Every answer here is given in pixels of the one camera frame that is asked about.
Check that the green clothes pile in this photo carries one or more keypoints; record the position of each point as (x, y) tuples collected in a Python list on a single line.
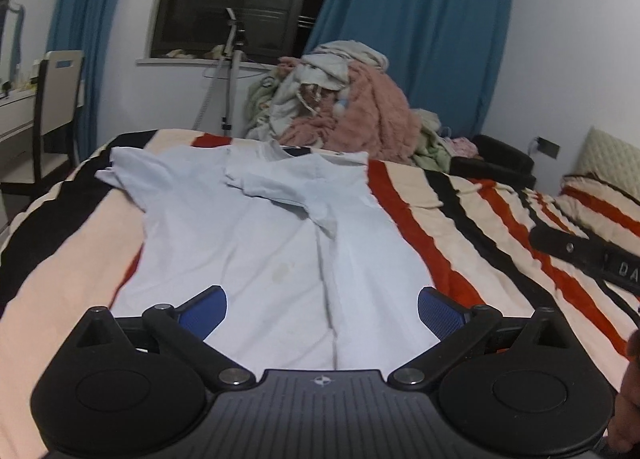
[(430, 154)]

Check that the right blue curtain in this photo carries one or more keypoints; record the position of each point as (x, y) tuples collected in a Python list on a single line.
[(445, 55)]

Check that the quilted beige headboard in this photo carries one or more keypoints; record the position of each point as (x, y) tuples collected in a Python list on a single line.
[(611, 159)]

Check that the striped pillow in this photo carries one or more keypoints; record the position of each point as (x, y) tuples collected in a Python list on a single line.
[(607, 211)]

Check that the small pink garment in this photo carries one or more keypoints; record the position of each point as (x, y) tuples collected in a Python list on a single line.
[(463, 148)]

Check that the white desk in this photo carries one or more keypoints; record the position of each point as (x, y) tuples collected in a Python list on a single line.
[(18, 111)]

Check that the white chair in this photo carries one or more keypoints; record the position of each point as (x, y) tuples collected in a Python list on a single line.
[(38, 170)]

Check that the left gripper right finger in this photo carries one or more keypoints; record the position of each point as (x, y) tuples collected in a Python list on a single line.
[(460, 332)]

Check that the person's hand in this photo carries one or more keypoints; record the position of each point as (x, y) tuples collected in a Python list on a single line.
[(623, 429)]

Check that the pink fluffy blanket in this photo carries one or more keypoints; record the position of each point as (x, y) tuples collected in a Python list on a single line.
[(371, 114)]

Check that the left blue curtain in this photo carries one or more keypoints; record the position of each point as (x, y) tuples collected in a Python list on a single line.
[(85, 25)]

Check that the striped bed blanket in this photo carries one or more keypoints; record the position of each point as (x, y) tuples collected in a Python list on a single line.
[(80, 243)]

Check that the blue curtain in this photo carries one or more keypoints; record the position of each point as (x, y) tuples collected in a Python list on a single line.
[(85, 25), (445, 55)]

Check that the black armchair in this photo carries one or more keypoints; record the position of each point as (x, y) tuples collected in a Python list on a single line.
[(495, 161)]

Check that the black wall socket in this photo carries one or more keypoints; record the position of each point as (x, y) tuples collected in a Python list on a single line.
[(547, 147)]

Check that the grey white clothes pile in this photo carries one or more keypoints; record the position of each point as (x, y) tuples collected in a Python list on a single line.
[(296, 86)]

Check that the white polo shirt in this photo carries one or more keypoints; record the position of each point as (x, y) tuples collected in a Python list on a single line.
[(315, 272)]

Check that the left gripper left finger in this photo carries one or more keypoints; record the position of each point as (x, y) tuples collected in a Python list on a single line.
[(181, 332)]

